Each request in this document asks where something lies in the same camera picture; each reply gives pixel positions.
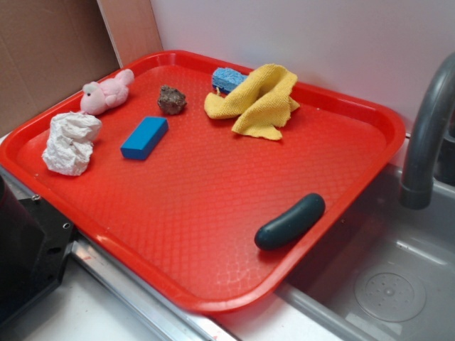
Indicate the pink plush bunny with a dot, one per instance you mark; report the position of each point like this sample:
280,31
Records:
98,97

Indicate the brown cardboard panel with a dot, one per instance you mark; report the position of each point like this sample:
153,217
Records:
50,49

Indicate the white crumpled cloth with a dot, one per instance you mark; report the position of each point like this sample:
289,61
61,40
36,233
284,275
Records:
70,143

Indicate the red plastic tray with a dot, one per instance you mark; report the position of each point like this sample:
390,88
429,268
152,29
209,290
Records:
185,218

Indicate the blue rectangular block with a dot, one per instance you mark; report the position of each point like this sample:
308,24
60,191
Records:
143,140

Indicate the grey plastic sink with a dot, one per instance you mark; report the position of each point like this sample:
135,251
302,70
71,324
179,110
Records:
382,271

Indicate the blue sponge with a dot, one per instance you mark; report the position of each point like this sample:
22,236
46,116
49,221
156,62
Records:
226,79

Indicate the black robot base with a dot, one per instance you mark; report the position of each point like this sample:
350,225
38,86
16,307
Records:
35,243

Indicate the brown rock lump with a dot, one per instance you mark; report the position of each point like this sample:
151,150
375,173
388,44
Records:
171,101

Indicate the dark green plastic pickle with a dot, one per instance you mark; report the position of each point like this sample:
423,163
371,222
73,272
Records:
292,224

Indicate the grey toy faucet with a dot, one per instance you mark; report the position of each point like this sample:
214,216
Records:
430,152

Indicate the yellow microfiber cloth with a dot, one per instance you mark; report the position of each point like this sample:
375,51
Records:
261,105

